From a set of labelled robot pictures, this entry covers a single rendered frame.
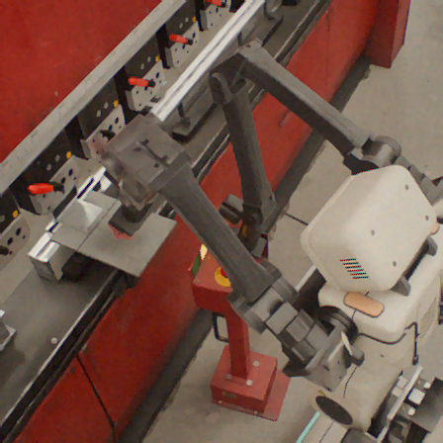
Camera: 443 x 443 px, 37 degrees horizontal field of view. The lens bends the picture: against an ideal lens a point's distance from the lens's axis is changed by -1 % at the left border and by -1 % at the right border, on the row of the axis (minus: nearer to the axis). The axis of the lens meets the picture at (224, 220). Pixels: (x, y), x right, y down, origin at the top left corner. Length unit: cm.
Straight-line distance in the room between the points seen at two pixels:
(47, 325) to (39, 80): 61
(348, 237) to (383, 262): 8
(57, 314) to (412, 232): 91
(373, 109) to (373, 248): 237
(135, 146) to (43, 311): 82
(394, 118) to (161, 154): 254
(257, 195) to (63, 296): 56
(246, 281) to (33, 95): 63
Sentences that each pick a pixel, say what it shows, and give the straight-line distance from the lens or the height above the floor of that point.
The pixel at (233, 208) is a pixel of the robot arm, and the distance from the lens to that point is 173.
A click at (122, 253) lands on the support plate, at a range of 162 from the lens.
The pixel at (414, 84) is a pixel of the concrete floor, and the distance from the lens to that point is 365.
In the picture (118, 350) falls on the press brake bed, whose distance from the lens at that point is 195.
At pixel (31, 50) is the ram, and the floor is 149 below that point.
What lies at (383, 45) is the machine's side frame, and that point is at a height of 14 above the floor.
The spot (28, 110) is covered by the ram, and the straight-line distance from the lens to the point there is 146.
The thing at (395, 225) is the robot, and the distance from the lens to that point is 118.
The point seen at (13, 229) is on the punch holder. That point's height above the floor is 116.
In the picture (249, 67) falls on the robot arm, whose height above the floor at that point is 139.
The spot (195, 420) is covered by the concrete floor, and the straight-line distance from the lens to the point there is 246.
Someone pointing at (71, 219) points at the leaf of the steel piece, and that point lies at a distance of 172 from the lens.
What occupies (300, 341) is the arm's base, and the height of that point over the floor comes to 123.
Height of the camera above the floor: 226
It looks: 50 degrees down
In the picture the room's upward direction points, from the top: 7 degrees counter-clockwise
